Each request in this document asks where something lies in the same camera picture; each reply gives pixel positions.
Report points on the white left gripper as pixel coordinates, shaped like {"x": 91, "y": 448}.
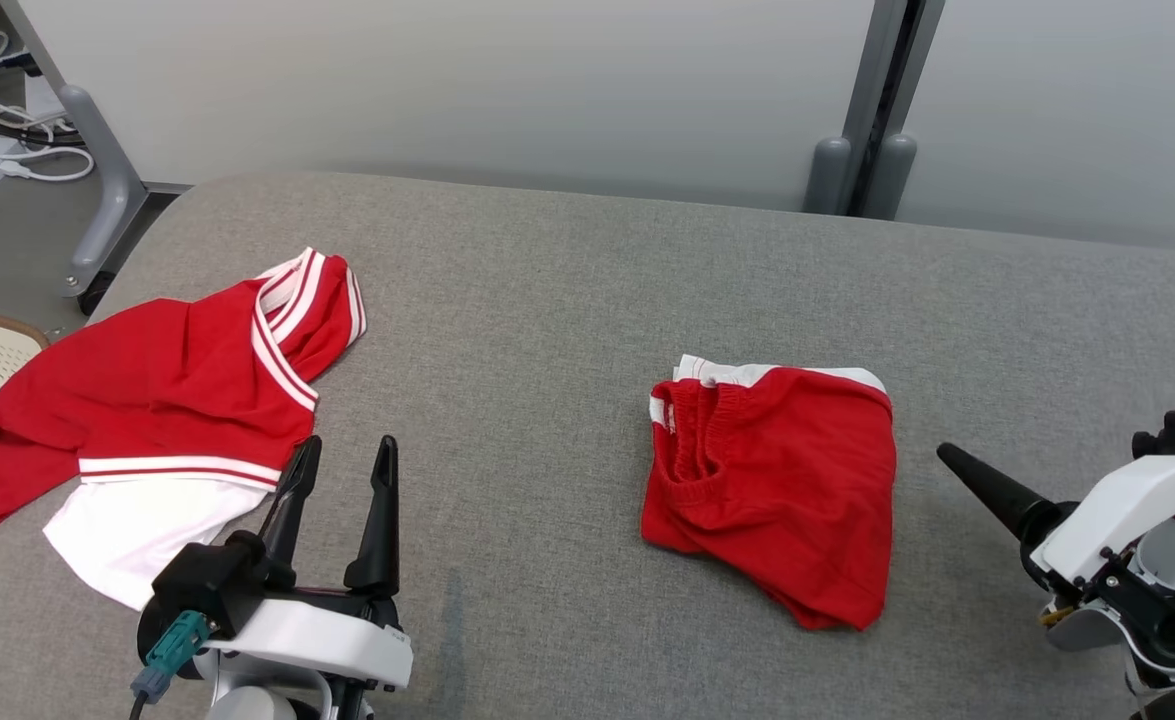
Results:
{"x": 327, "y": 630}

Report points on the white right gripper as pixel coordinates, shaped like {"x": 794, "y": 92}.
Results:
{"x": 1117, "y": 520}

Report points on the red shorts with white trim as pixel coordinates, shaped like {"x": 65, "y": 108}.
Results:
{"x": 787, "y": 480}

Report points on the red and white shirt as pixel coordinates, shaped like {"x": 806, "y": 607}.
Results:
{"x": 147, "y": 380}

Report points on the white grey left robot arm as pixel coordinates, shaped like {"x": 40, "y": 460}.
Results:
{"x": 247, "y": 705}

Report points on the grey metal desk leg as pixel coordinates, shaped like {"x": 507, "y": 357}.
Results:
{"x": 107, "y": 190}

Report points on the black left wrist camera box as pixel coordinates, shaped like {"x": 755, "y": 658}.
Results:
{"x": 207, "y": 585}

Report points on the grey double partition post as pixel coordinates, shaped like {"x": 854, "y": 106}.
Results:
{"x": 867, "y": 100}

